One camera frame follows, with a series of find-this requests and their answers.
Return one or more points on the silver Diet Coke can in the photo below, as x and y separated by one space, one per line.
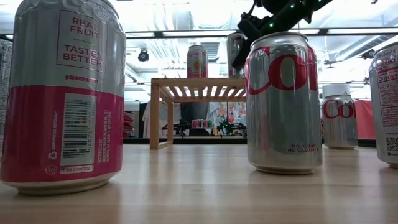
387 109
339 130
283 124

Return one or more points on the pink silver Spindrift can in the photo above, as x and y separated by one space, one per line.
197 62
62 124

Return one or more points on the wooden slatted shelf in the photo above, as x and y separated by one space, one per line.
199 83

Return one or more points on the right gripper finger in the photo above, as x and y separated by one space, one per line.
241 53

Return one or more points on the distant can cluster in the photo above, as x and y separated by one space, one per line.
200 123

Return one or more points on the dark hanging garment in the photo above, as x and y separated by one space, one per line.
194 110

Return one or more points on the black ceiling device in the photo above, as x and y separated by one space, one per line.
368 54

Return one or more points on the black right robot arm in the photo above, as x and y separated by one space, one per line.
298 12

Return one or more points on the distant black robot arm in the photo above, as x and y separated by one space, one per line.
230 127
182 127

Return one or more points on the white cylinder container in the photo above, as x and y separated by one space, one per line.
335 90

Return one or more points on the black overhead crossbar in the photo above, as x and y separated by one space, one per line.
158 34

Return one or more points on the red cloth panel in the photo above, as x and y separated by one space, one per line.
365 119

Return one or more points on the white hanging T-shirt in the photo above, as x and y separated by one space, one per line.
163 118

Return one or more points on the red folded stack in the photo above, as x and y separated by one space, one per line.
128 119

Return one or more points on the slim can with black lid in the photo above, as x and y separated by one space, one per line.
3 93
233 49

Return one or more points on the black dome ceiling camera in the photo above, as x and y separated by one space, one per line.
143 56

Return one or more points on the floral hanging garment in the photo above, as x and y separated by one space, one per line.
222 112

